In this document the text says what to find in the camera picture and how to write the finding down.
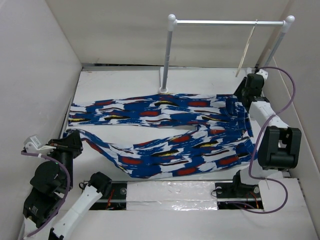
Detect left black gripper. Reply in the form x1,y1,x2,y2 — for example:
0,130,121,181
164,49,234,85
43,128,85,189

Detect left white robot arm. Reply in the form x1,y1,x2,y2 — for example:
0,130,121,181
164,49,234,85
21,130,113,240

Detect white clothes rack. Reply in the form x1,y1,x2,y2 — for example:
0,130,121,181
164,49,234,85
158,13,296,101

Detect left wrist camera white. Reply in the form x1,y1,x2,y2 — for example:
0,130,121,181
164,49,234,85
23,135,56,154

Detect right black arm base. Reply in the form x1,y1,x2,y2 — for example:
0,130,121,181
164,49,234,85
210,171,264,210

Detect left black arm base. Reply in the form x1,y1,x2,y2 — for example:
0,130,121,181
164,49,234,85
90,181,128,211

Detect cream plastic clothes hanger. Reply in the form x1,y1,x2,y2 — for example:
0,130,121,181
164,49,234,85
235,23,257,78

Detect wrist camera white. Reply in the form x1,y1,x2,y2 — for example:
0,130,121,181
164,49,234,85
256,69,269,81
23,135,56,154

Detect blue patterned trousers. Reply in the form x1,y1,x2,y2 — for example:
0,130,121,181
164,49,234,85
66,93,257,179

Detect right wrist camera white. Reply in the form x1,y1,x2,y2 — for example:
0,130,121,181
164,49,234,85
256,69,269,81

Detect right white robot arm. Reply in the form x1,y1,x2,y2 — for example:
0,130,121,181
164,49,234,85
231,69,302,198

